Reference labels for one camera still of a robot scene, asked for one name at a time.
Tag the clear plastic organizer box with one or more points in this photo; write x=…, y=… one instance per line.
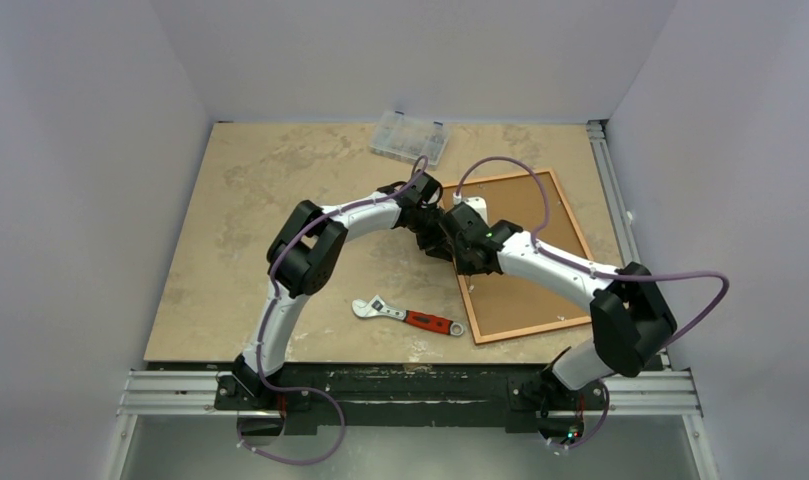
x=405, y=138

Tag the aluminium rail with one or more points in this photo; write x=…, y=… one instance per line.
x=189, y=393
x=616, y=199

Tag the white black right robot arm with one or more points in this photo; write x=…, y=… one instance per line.
x=576, y=279

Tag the red handled adjustable wrench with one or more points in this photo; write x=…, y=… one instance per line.
x=377, y=307

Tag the aluminium front rail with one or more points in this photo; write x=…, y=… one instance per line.
x=189, y=393

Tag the red wooden photo frame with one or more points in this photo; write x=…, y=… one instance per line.
x=502, y=307

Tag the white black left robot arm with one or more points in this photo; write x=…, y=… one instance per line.
x=303, y=256

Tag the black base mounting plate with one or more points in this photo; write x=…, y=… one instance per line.
x=301, y=397

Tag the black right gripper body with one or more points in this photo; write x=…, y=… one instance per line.
x=467, y=258

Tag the aluminium right side rail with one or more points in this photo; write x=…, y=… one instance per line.
x=616, y=199

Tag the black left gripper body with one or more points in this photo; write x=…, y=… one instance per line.
x=428, y=231

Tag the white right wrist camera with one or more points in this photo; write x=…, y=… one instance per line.
x=476, y=203

